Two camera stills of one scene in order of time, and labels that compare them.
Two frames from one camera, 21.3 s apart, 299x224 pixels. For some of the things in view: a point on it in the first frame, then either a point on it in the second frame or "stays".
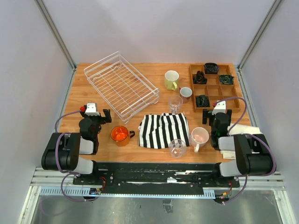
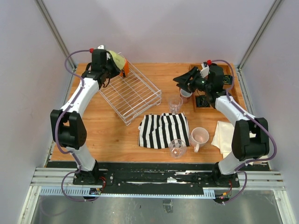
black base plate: (144, 178) stays
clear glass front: (178, 148) stays
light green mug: (171, 77) to (119, 60)
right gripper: (205, 116) to (185, 79)
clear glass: (175, 102) stays
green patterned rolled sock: (226, 79) stays
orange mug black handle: (121, 135) to (125, 71)
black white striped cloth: (158, 131) stays
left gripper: (107, 113) to (116, 70)
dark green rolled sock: (202, 101) stays
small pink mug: (185, 93) stays
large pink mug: (198, 137) stays
